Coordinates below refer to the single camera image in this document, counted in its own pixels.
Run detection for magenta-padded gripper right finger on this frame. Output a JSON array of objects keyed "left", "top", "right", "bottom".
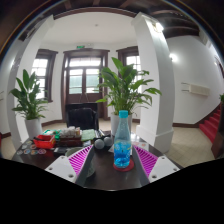
[{"left": 130, "top": 143, "right": 181, "bottom": 188}]

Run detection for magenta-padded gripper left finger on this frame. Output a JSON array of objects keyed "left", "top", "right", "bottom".
[{"left": 44, "top": 143, "right": 97, "bottom": 188}]

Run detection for clear blue-capped water bottle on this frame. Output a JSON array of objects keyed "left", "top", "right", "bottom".
[{"left": 113, "top": 110, "right": 133, "bottom": 169}]

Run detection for dark brown box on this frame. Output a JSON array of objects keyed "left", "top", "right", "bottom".
[{"left": 59, "top": 135, "right": 83, "bottom": 148}]

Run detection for black flat device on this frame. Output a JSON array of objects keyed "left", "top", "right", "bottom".
[{"left": 53, "top": 146, "right": 69, "bottom": 155}]

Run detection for flat round red coaster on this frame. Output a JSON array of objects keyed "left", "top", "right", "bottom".
[{"left": 112, "top": 157, "right": 136, "bottom": 173}]

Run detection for green cloth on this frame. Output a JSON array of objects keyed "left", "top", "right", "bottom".
[{"left": 80, "top": 128, "right": 97, "bottom": 143}]

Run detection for clear container of white items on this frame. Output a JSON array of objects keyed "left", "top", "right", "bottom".
[{"left": 59, "top": 126, "right": 81, "bottom": 138}]

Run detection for red plastic box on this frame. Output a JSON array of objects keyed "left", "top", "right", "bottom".
[{"left": 32, "top": 134, "right": 57, "bottom": 150}]

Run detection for green box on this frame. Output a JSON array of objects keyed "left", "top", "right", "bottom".
[{"left": 43, "top": 129, "right": 63, "bottom": 138}]

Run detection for black chair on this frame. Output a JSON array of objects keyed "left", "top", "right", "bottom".
[{"left": 64, "top": 102, "right": 100, "bottom": 131}]

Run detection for brown wooden double door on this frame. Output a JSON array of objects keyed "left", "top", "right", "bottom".
[{"left": 60, "top": 48, "right": 111, "bottom": 121}]

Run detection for potted plant in white pot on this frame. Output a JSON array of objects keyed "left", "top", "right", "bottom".
[
  {"left": 8, "top": 68, "right": 49, "bottom": 139},
  {"left": 95, "top": 57, "right": 163, "bottom": 136}
]

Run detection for red carpeted stairs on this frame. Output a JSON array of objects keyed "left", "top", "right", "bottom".
[{"left": 198, "top": 105, "right": 223, "bottom": 144}]

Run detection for brown-framed window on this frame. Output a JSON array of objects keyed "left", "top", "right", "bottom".
[
  {"left": 31, "top": 48, "right": 59, "bottom": 103},
  {"left": 115, "top": 45, "right": 143, "bottom": 84}
]

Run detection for white column spotlight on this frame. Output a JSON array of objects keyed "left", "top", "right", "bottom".
[{"left": 153, "top": 21, "right": 166, "bottom": 34}]

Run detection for dark wooden stair post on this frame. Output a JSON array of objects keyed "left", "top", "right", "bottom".
[{"left": 211, "top": 113, "right": 224, "bottom": 159}]

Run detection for white wall unit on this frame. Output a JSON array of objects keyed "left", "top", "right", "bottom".
[{"left": 181, "top": 82, "right": 212, "bottom": 98}]

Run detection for glowing wall lamp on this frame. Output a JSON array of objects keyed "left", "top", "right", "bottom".
[{"left": 169, "top": 52, "right": 178, "bottom": 64}]

